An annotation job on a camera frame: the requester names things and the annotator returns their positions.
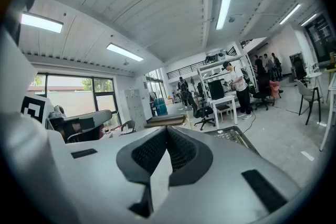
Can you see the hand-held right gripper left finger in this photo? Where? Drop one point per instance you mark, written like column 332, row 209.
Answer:
column 105, row 178

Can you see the grey metal locker cabinet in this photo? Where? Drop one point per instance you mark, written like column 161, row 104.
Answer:
column 135, row 108

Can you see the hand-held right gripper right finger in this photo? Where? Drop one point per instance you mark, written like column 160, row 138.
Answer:
column 223, row 178

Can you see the brown wooden platform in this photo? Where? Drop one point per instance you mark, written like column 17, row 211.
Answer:
column 168, row 120

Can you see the pale chair with black legs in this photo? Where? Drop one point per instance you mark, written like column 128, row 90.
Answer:
column 305, row 90

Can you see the round white table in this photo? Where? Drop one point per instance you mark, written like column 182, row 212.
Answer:
column 313, row 74

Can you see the small white desk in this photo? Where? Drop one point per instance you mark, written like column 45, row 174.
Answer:
column 223, row 99

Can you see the black office chair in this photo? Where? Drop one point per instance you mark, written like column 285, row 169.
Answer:
column 265, row 94
column 299, row 68
column 203, row 112

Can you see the long ceiling light panel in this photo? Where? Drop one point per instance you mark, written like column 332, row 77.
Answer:
column 124, row 52
column 42, row 22
column 290, row 14
column 309, row 19
column 224, row 8

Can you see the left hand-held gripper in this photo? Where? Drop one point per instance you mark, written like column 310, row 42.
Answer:
column 34, row 110

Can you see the pink bag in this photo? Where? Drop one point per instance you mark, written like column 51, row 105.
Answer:
column 274, row 87

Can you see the white metal shelf rack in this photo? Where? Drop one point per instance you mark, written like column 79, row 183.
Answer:
column 210, row 70

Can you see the dark plastic chair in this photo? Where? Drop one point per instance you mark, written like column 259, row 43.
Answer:
column 128, row 126

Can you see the blue plastic barrel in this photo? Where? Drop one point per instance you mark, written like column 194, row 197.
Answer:
column 160, row 107

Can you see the large dark framed window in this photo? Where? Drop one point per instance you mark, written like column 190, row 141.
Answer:
column 76, row 94

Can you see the black balcony railing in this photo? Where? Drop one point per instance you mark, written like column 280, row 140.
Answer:
column 183, row 69

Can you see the black computer case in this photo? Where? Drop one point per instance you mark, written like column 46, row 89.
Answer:
column 216, row 89

